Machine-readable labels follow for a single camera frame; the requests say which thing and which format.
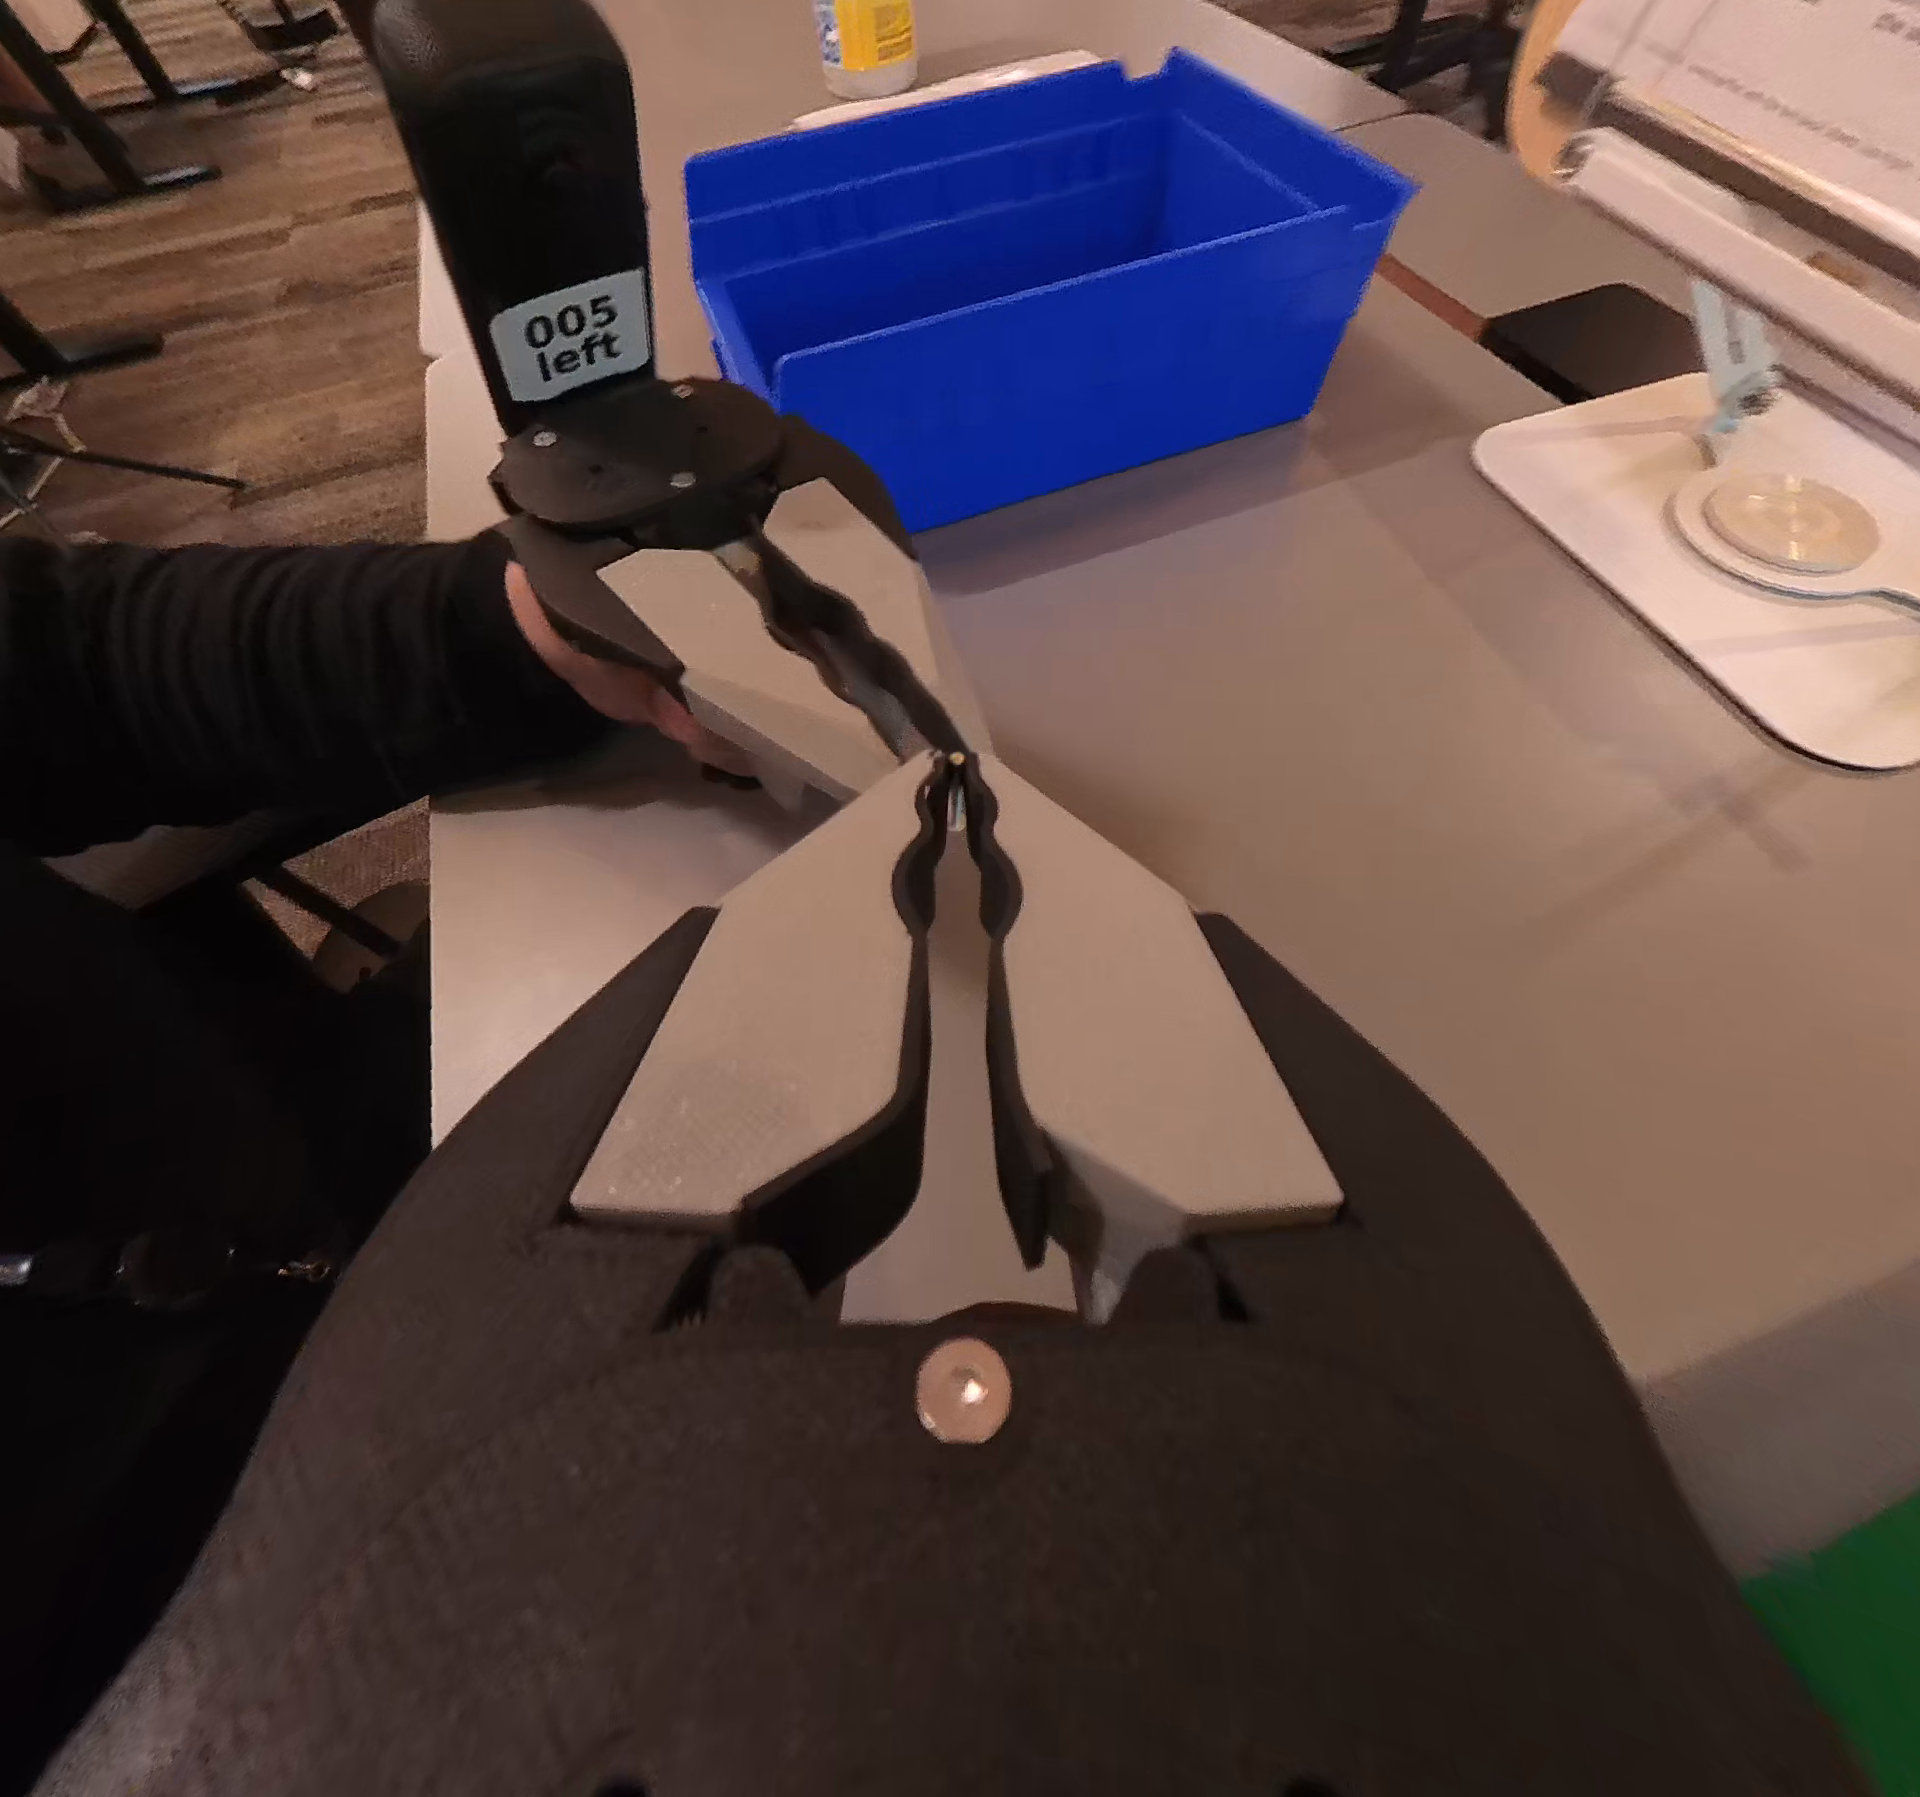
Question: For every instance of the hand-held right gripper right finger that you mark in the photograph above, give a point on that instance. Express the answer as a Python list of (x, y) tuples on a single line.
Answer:
[(1156, 1063)]

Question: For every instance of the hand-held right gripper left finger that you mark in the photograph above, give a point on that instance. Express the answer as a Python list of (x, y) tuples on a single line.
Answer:
[(765, 1063)]

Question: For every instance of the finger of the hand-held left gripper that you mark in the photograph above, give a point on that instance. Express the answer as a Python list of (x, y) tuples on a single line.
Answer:
[(882, 597), (718, 641)]

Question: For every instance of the blue plastic bin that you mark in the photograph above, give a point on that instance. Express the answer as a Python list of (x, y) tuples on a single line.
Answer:
[(1049, 418)]

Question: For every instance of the green plastic bin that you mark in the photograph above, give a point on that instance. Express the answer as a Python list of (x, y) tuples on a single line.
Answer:
[(1861, 1678)]

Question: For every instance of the person's left forearm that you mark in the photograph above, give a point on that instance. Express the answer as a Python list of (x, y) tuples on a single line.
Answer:
[(268, 673)]

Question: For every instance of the person's left hand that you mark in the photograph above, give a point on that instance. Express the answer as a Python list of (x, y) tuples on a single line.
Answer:
[(600, 694)]

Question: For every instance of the person's black clothed body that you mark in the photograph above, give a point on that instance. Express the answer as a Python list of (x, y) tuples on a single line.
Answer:
[(148, 1227)]

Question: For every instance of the white document stand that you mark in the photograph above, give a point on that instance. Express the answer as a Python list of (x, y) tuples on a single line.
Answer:
[(1620, 521)]

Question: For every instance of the black flat pad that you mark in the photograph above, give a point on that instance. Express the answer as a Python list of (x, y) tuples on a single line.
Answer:
[(1591, 343)]

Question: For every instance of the wooden backing board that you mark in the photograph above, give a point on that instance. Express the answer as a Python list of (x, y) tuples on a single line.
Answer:
[(1553, 42)]

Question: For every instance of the printed instruction sheet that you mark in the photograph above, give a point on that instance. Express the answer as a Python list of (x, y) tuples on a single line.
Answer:
[(1768, 27)]

